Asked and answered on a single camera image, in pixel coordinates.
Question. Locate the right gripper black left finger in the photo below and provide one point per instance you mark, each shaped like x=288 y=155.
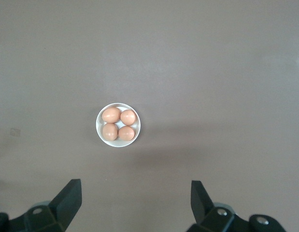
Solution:
x=64 y=207

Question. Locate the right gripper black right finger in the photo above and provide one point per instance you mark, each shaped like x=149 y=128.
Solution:
x=203 y=210

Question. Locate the brown egg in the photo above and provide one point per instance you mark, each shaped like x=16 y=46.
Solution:
x=126 y=133
x=111 y=115
x=109 y=132
x=128 y=117

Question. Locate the white round bowl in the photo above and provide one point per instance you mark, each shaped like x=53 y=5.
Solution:
x=115 y=143

